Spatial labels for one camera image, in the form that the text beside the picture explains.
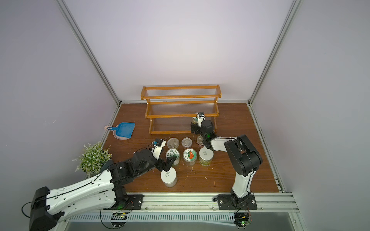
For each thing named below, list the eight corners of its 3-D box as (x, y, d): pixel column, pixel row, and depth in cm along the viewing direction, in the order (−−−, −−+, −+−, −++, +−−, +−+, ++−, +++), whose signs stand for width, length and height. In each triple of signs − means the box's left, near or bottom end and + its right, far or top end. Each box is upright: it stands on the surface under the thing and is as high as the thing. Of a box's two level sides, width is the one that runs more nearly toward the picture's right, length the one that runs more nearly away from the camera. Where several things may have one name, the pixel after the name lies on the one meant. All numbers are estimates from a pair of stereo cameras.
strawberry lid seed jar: (183, 166, 87) (183, 161, 80) (184, 154, 92) (183, 148, 85) (196, 166, 87) (197, 160, 80) (196, 154, 92) (196, 148, 85)
